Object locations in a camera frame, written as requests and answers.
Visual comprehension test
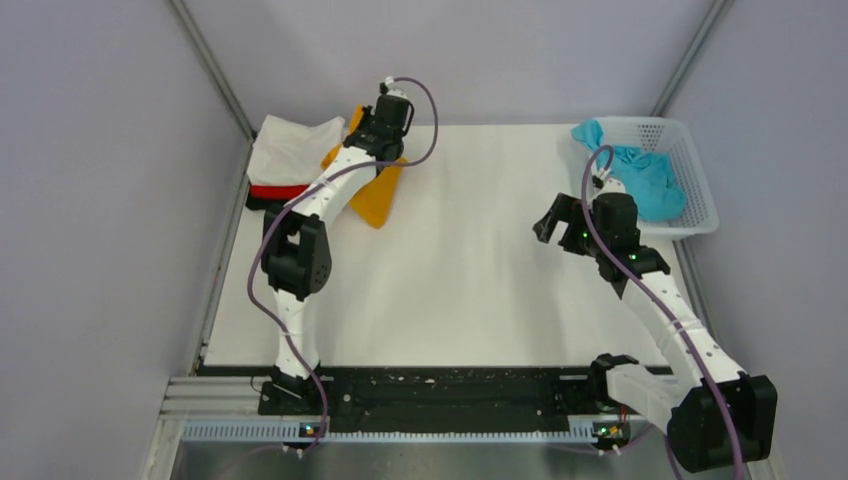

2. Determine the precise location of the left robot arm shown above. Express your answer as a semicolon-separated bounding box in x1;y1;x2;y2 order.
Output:
260;89;415;414

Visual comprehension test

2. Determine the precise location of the aluminium frame rail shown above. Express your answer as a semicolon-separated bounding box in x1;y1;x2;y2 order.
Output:
145;366;674;479

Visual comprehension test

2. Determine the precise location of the yellow t-shirt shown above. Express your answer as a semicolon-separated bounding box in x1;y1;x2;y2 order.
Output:
320;104;403;229

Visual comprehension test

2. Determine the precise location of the red folded t-shirt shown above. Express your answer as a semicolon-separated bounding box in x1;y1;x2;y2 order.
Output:
249;185;308;201

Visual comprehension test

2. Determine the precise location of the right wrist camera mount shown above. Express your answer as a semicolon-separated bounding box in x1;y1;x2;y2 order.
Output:
591;175;627;196

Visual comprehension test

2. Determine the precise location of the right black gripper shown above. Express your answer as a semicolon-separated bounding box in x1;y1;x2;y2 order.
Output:
534;192;609;258

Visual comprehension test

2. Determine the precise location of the black folded t-shirt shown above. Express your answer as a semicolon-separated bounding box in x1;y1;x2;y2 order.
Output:
245;193;274;211

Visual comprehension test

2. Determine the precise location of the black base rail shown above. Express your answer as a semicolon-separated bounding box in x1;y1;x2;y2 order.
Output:
258;367;636;441

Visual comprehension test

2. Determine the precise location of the white folded t-shirt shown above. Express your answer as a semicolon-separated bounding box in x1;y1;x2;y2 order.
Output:
246;115;345;187

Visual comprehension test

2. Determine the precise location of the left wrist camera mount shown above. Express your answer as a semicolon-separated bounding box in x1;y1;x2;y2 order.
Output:
379;77;408;100

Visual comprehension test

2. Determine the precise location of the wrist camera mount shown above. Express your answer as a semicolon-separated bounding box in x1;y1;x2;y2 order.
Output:
591;175;627;196
379;77;408;100

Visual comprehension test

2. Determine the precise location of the blue t-shirt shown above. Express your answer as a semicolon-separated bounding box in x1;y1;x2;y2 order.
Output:
571;119;687;223

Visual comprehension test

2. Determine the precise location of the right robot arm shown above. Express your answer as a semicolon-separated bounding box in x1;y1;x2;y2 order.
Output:
533;193;778;473

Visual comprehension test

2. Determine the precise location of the white plastic basket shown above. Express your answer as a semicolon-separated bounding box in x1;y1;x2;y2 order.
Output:
572;116;719;240

